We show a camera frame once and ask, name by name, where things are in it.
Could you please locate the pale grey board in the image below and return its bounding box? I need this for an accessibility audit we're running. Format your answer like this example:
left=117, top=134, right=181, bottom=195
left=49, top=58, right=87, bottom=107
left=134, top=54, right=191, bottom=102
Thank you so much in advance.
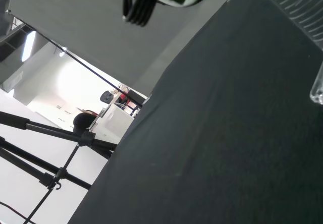
left=7, top=0, right=243, bottom=98

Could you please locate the thin black rod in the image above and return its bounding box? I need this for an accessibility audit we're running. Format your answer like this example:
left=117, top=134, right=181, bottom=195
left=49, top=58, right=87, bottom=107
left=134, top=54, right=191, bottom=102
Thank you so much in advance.
left=7, top=10, right=145, bottom=108

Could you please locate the black office chair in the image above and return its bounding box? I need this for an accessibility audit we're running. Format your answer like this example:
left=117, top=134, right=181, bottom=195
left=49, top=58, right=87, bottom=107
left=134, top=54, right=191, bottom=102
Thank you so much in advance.
left=99, top=89, right=115, bottom=105

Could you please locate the white desk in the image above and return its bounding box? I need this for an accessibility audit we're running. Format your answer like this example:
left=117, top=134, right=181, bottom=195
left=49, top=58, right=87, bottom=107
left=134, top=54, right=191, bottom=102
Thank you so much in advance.
left=88, top=102, right=143, bottom=145

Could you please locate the black bench cloth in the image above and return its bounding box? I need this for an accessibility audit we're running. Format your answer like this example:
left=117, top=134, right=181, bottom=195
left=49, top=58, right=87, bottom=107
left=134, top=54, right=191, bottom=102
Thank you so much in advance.
left=67, top=0, right=323, bottom=224

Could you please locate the person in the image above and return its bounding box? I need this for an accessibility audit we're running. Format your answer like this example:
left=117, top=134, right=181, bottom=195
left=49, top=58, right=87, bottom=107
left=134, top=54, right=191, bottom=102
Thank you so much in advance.
left=72, top=112, right=97, bottom=134

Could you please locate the grey shelving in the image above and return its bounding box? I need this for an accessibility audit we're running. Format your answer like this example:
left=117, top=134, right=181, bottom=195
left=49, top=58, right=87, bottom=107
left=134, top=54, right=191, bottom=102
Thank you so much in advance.
left=0, top=23, right=33, bottom=63

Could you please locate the black tripod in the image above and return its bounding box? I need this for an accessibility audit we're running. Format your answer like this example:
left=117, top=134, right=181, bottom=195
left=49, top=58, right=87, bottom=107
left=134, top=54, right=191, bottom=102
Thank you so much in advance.
left=0, top=110, right=119, bottom=224

